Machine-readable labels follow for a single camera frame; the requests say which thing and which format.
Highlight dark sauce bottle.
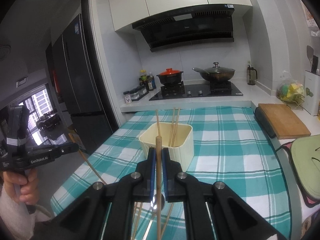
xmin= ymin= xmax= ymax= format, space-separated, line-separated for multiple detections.
xmin=147 ymin=74 xmax=157 ymax=91

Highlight wooden cutting board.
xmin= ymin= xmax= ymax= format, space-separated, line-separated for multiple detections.
xmin=258 ymin=103 xmax=312 ymax=140

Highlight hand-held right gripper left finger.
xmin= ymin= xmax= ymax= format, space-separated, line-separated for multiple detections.
xmin=44 ymin=147 xmax=157 ymax=240

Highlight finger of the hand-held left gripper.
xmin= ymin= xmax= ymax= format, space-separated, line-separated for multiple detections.
xmin=50 ymin=142 xmax=80 ymax=159

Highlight hanging snack bag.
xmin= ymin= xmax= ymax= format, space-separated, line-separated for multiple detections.
xmin=301 ymin=0 xmax=319 ymax=28

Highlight plastic bag of sponges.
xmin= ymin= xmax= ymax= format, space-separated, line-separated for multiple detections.
xmin=276 ymin=70 xmax=306 ymax=110

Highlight black clay pot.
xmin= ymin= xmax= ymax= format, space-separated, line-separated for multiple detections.
xmin=156 ymin=71 xmax=184 ymax=85

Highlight dark glass water jug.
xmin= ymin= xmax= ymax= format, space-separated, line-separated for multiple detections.
xmin=247 ymin=60 xmax=258 ymax=85

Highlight white knife holder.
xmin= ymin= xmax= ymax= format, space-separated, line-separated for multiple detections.
xmin=304 ymin=70 xmax=320 ymax=117

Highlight person's left forearm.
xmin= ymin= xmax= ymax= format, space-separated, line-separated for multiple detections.
xmin=0 ymin=180 xmax=34 ymax=240

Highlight black handled knife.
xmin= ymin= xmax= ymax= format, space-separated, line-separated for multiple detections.
xmin=311 ymin=55 xmax=320 ymax=75

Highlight person's left hand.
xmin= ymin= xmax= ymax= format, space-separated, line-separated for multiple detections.
xmin=1 ymin=167 xmax=40 ymax=205

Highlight living room window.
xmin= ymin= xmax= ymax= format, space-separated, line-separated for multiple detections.
xmin=15 ymin=85 xmax=57 ymax=145

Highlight teal checked tablecloth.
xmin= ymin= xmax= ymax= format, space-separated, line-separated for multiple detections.
xmin=50 ymin=106 xmax=290 ymax=240

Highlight black griddle tray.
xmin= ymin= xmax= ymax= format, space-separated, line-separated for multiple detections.
xmin=254 ymin=107 xmax=277 ymax=138

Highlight cream plastic utensil container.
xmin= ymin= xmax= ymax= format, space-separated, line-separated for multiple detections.
xmin=139 ymin=122 xmax=195 ymax=172

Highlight dark dining table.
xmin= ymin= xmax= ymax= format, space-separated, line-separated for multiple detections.
xmin=36 ymin=112 xmax=60 ymax=130

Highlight grey cable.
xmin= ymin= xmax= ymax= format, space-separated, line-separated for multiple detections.
xmin=35 ymin=204 xmax=54 ymax=218

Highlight black range hood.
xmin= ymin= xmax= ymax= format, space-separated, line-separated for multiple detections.
xmin=132 ymin=4 xmax=235 ymax=53

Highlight spice jars and bottles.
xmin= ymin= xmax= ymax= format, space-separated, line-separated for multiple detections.
xmin=123 ymin=85 xmax=150 ymax=103

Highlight dark grey refrigerator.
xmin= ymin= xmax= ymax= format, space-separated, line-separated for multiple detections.
xmin=51 ymin=13 xmax=114 ymax=154

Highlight black glass gas stove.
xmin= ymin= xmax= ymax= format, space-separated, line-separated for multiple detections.
xmin=149 ymin=81 xmax=243 ymax=102

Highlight white wall cabinet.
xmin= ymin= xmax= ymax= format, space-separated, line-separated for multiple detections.
xmin=106 ymin=0 xmax=253 ymax=32

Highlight orange pot lid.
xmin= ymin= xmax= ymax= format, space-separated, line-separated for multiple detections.
xmin=160 ymin=68 xmax=181 ymax=76

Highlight green cutting board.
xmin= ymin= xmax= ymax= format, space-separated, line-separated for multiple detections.
xmin=291 ymin=134 xmax=320 ymax=202

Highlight large metal spoon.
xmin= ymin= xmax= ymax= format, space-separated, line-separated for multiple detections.
xmin=145 ymin=194 xmax=165 ymax=240

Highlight grey spatula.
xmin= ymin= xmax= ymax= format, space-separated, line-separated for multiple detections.
xmin=306 ymin=45 xmax=315 ymax=73

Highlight glass wok lid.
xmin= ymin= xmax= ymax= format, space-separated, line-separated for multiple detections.
xmin=200 ymin=62 xmax=234 ymax=74

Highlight wooden chopstick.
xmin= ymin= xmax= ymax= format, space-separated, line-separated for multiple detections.
xmin=168 ymin=107 xmax=176 ymax=147
xmin=160 ymin=203 xmax=174 ymax=235
xmin=68 ymin=133 xmax=108 ymax=185
xmin=136 ymin=202 xmax=143 ymax=233
xmin=131 ymin=202 xmax=138 ymax=240
xmin=155 ymin=109 xmax=162 ymax=140
xmin=155 ymin=136 xmax=162 ymax=240
xmin=172 ymin=107 xmax=181 ymax=147

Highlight dark wok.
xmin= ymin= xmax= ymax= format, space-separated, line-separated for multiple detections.
xmin=192 ymin=66 xmax=236 ymax=82

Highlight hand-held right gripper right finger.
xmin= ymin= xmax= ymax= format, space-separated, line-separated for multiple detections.
xmin=162 ymin=147 xmax=288 ymax=240

